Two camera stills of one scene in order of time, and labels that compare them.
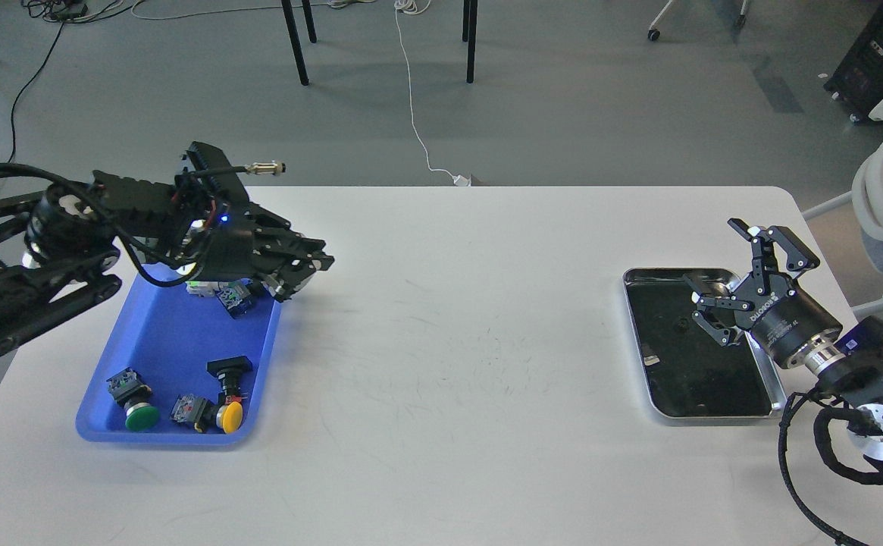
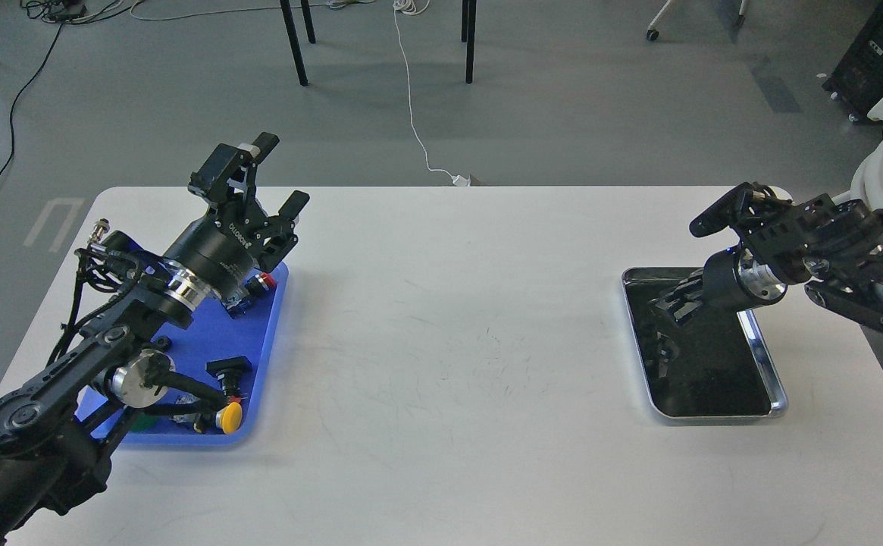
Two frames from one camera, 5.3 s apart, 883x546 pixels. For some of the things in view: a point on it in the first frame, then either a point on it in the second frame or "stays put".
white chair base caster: [654, 34] stays put
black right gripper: [781, 321] → [733, 279]
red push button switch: [234, 296] stays put
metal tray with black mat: [686, 371] stays put
